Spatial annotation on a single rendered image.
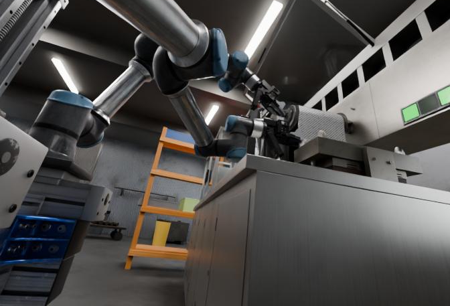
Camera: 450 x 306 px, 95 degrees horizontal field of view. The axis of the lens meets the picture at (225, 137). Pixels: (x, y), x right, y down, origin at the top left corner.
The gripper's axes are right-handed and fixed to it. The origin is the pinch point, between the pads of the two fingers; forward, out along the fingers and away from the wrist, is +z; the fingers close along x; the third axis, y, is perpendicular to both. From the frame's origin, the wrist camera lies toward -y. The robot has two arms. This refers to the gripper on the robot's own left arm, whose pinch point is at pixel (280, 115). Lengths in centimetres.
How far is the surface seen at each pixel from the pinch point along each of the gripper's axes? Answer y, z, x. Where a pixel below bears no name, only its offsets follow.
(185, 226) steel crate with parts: -68, 29, 699
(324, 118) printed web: 10.0, 15.3, -8.2
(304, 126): -1.8, 11.4, -8.3
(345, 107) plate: 33.8, 20.0, -0.8
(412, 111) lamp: 17.5, 32.6, -32.6
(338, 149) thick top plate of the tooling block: -15.3, 22.7, -28.0
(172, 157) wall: 66, -217, 791
